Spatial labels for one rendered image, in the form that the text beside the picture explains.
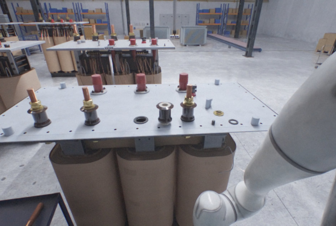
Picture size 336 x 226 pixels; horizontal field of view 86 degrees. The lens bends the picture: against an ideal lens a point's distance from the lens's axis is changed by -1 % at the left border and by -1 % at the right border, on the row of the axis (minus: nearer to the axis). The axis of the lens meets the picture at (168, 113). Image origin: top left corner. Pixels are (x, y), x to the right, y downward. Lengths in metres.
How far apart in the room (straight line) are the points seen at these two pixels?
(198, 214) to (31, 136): 0.87
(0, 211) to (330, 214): 1.54
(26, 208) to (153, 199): 0.80
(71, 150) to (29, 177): 1.88
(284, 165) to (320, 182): 2.86
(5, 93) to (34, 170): 1.14
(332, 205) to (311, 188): 2.50
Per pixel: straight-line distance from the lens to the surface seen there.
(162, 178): 1.35
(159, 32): 12.79
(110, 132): 0.99
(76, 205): 1.63
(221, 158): 1.30
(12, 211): 1.52
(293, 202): 2.74
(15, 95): 3.36
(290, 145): 0.30
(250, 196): 0.70
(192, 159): 1.27
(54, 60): 7.19
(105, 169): 1.36
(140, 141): 1.16
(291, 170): 0.33
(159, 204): 1.55
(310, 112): 0.27
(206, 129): 0.99
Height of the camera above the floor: 1.89
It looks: 28 degrees down
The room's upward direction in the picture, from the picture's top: straight up
